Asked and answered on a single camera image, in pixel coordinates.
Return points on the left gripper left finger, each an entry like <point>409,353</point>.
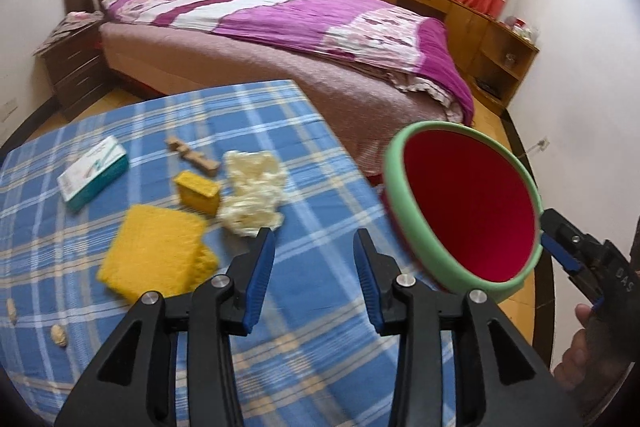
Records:
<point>255,277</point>

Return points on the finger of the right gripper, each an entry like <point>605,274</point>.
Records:
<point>561,239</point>

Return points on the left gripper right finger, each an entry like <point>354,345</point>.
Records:
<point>366,259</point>

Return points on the yellow knitted cloth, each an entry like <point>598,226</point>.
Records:
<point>157,249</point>

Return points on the red bucket green rim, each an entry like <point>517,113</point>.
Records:
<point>464,206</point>

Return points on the person right hand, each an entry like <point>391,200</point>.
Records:
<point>572,369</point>

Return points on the cream crumpled paper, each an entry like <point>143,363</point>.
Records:
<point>257,182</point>

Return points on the yellow sponge block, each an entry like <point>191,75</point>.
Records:
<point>198,193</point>

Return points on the wooden block toy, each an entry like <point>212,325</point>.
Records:
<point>197,159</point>

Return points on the teal white small box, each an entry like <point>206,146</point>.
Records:
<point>87,177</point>

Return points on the long wooden cabinet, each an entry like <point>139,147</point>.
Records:
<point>492,59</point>

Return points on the peanut shell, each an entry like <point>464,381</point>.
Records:
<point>58,335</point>
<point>12,311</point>

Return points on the bottles on cabinet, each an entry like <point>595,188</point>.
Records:
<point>522,29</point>

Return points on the purple floral quilt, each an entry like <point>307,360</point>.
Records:
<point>405,49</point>

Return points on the dark wooden bed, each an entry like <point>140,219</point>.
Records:
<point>364,111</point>

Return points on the dark wooden nightstand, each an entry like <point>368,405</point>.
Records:
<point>77,70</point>

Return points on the pink cloth on nightstand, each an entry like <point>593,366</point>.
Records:
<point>68,26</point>

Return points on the wall power socket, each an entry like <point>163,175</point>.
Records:
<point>539,145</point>

